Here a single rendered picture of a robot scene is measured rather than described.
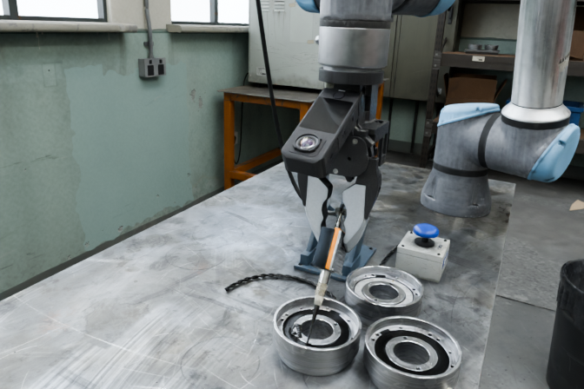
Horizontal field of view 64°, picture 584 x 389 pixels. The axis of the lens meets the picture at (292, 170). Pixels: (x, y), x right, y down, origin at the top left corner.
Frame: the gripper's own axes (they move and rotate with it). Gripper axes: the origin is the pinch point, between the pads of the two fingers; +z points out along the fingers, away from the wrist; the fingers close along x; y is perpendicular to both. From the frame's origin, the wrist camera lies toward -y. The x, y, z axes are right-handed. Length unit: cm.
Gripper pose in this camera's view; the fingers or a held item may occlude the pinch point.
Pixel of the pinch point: (333, 241)
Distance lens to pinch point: 56.2
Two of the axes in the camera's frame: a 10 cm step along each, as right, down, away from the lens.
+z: -0.3, 9.5, 3.0
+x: -9.0, -1.6, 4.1
